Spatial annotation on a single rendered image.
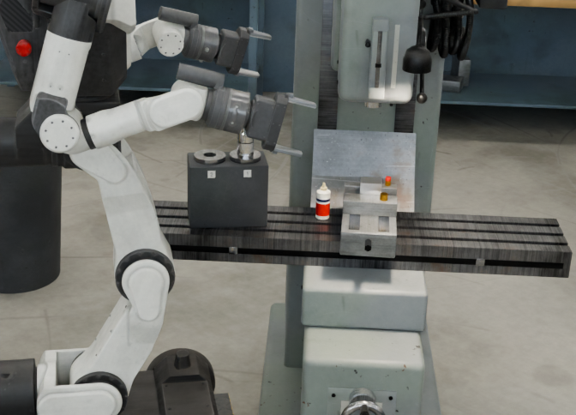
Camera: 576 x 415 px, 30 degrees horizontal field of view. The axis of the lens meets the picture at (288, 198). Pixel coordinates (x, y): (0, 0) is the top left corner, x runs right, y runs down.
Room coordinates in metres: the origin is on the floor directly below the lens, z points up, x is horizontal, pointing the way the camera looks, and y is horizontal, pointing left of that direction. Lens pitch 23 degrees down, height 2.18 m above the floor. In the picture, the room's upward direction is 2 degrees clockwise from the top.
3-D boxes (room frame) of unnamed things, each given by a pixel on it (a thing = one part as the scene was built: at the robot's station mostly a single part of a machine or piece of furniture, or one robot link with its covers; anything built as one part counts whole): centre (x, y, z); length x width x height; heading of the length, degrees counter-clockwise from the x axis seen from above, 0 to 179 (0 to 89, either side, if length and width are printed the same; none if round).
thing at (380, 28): (2.68, -0.22, 1.44); 0.04 x 0.04 x 0.21; 88
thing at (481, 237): (2.79, -0.17, 0.88); 1.24 x 0.23 x 0.08; 88
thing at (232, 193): (2.80, 0.17, 1.02); 0.22 x 0.12 x 0.20; 99
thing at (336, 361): (2.77, -0.22, 0.42); 0.81 x 0.32 x 0.60; 178
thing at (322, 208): (2.84, -0.10, 0.97); 0.04 x 0.04 x 0.11
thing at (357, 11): (2.80, -0.22, 1.47); 0.21 x 0.19 x 0.32; 88
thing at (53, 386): (2.28, 0.51, 0.68); 0.21 x 0.20 x 0.13; 101
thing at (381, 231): (2.76, -0.23, 0.97); 0.35 x 0.15 x 0.11; 176
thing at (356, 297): (2.79, -0.22, 0.78); 0.50 x 0.35 x 0.12; 178
